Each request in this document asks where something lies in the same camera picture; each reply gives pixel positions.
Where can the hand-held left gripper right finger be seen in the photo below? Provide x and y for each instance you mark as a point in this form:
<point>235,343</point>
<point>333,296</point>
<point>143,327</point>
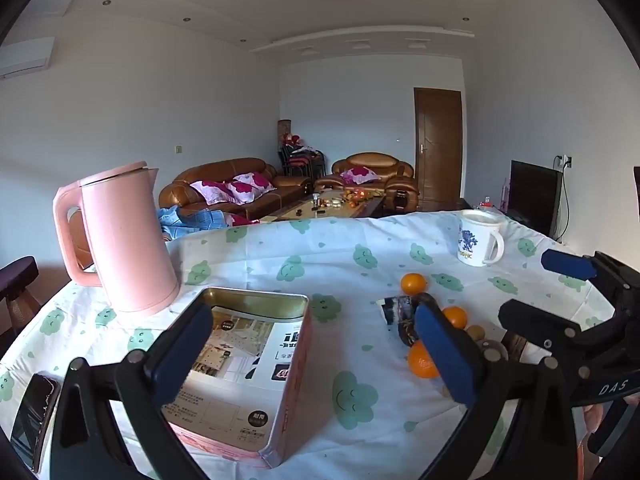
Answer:
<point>445,355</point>

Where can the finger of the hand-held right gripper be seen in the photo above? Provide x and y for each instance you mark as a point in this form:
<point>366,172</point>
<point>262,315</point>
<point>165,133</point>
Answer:
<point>567,264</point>
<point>537,324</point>

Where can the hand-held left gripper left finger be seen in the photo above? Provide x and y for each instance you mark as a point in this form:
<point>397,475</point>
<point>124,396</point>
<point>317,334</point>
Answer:
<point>182,355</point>

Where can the orange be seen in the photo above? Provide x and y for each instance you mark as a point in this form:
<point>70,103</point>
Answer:
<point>413,284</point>
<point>456,317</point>
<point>420,362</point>

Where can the small yellow round fruit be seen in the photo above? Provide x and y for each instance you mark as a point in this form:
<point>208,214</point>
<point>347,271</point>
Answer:
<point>475,333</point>

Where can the pink metal tin box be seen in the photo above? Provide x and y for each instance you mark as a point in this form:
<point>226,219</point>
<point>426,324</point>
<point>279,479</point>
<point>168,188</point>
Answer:
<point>292,375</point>

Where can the printed paper leaflet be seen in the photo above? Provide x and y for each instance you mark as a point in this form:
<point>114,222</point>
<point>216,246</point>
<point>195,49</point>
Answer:
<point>235,395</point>

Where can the black television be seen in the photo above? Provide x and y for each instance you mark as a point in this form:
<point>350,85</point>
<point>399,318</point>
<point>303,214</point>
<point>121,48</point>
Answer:
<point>532,195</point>

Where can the white mug with blue print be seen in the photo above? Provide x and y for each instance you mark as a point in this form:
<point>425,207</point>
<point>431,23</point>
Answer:
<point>475,240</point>

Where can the pink electric kettle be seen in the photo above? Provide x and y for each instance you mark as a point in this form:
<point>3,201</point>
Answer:
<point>125,240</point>

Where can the cloud printed tablecloth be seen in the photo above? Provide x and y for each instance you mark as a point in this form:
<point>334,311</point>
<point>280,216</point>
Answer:
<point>350,260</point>

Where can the blue plaid cloth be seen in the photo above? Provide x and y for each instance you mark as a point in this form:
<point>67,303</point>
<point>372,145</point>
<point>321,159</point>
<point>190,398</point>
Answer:
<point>200,220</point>

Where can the brown leather chair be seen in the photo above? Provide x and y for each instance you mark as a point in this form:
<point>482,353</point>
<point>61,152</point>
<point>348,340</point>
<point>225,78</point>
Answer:
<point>77,240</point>

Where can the black smartphone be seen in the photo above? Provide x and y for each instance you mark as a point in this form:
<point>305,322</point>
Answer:
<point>32,420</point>

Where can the floral pink pillow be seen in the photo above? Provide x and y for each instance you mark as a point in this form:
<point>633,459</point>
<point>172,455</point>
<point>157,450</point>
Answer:
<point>250,185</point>
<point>210,191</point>
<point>357,175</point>

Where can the brown wooden door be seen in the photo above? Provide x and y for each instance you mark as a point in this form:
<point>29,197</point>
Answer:
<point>437,150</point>

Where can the small orange fruit pile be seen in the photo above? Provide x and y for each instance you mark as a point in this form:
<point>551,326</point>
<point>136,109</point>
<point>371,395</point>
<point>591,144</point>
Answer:
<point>352,200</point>

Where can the dark cushioned wooden chair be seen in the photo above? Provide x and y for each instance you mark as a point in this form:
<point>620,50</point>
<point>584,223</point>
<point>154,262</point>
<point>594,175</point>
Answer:
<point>17,272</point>

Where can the wooden coffee table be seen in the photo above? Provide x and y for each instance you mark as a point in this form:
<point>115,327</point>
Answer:
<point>300,208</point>

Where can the brown leather sofa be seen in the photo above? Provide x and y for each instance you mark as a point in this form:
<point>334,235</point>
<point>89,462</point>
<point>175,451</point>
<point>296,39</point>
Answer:
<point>220,170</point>

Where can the glass jar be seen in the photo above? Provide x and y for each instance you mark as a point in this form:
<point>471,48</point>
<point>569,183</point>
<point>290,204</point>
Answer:
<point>316,200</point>

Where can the brown leather armchair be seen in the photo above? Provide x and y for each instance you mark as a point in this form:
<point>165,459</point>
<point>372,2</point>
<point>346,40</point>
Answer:
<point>370,162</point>

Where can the stacked dark chairs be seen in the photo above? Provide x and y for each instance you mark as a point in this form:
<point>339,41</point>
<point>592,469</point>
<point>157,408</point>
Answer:
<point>300,160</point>

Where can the tall woven vase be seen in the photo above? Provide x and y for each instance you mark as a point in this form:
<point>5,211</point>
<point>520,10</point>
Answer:
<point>284,132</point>

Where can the white air conditioner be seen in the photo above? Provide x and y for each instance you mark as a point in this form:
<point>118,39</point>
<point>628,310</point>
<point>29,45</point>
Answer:
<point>25,57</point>

